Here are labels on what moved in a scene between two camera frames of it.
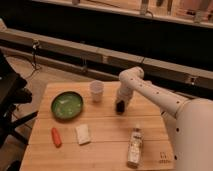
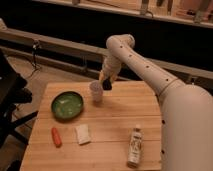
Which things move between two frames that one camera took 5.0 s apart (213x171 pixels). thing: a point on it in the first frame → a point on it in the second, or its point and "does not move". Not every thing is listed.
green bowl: (66, 105) does not move
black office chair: (13, 93) does not move
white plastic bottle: (135, 148) does not move
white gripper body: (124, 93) → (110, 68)
